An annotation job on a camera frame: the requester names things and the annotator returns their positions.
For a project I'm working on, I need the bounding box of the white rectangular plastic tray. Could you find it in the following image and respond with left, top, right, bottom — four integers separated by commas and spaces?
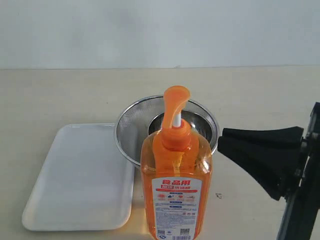
21, 123, 135, 232

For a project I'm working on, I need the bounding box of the orange dish soap pump bottle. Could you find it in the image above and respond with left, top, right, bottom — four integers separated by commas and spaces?
140, 85, 213, 240

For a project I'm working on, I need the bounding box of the steel mesh strainer bowl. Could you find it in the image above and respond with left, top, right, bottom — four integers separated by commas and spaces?
114, 95, 220, 169

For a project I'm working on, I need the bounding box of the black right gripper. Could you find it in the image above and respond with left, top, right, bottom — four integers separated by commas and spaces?
217, 102, 320, 240

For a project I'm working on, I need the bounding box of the small stainless steel bowl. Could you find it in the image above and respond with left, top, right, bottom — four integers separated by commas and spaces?
148, 110, 219, 154

